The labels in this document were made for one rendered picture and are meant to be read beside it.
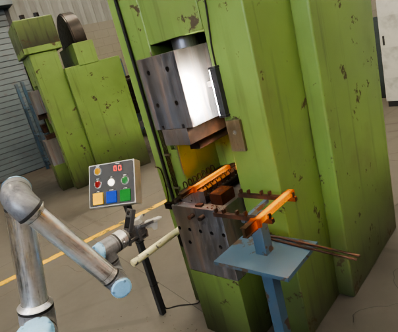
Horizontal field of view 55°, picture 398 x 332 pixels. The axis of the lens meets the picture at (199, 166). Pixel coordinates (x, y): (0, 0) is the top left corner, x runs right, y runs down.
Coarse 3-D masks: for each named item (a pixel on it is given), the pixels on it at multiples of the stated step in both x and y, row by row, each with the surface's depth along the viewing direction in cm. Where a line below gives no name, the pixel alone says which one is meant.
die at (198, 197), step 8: (216, 168) 254; (216, 176) 233; (224, 176) 231; (232, 176) 235; (192, 184) 235; (216, 184) 224; (232, 184) 235; (200, 192) 217; (184, 200) 229; (192, 200) 224; (200, 200) 220; (208, 200) 219
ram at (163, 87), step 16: (192, 48) 200; (144, 64) 207; (160, 64) 199; (176, 64) 192; (192, 64) 201; (208, 64) 210; (144, 80) 212; (160, 80) 204; (176, 80) 197; (192, 80) 201; (208, 80) 210; (160, 96) 209; (176, 96) 201; (192, 96) 201; (208, 96) 210; (160, 112) 213; (176, 112) 205; (192, 112) 201; (208, 112) 210; (160, 128) 219
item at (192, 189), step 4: (220, 168) 240; (224, 168) 238; (228, 168) 241; (216, 172) 235; (220, 172) 236; (208, 176) 231; (212, 176) 230; (200, 180) 227; (204, 180) 225; (208, 180) 228; (196, 184) 222; (200, 184) 222; (188, 188) 218; (192, 188) 218; (196, 188) 220; (184, 192) 213; (188, 192) 217; (192, 192) 218; (184, 196) 214
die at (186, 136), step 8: (208, 120) 218; (216, 120) 223; (224, 120) 228; (176, 128) 211; (184, 128) 206; (192, 128) 208; (200, 128) 213; (208, 128) 218; (216, 128) 223; (168, 136) 217; (176, 136) 213; (184, 136) 209; (192, 136) 208; (200, 136) 213; (168, 144) 219; (176, 144) 215; (184, 144) 211
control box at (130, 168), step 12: (96, 168) 250; (108, 168) 247; (120, 168) 244; (132, 168) 241; (96, 180) 249; (108, 180) 245; (120, 180) 243; (132, 180) 239; (96, 192) 247; (132, 192) 238; (108, 204) 243; (120, 204) 240; (132, 204) 244
